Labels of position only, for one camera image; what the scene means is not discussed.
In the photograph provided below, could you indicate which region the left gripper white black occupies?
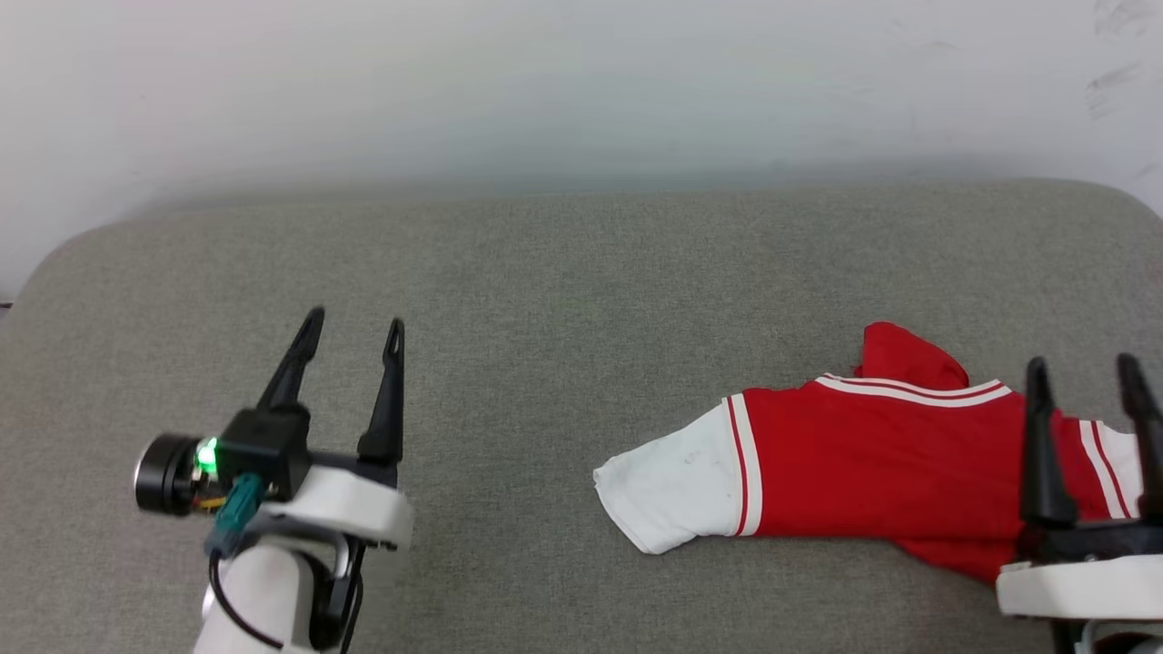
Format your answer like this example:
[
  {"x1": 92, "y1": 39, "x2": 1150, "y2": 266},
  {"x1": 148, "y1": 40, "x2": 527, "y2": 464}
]
[{"x1": 134, "y1": 306, "x2": 414, "y2": 650}]

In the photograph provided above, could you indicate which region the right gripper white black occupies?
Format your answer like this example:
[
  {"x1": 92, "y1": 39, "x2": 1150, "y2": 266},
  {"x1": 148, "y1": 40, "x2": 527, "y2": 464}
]
[{"x1": 997, "y1": 353, "x2": 1163, "y2": 654}]

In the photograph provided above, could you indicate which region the red white basketball jersey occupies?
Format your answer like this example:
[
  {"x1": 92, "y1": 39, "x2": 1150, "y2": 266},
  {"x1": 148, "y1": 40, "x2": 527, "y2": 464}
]
[{"x1": 593, "y1": 322, "x2": 1155, "y2": 584}]

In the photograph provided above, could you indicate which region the black cable with teal plug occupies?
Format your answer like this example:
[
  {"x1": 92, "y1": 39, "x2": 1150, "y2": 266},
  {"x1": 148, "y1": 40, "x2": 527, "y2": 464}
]
[{"x1": 204, "y1": 472, "x2": 287, "y2": 651}]

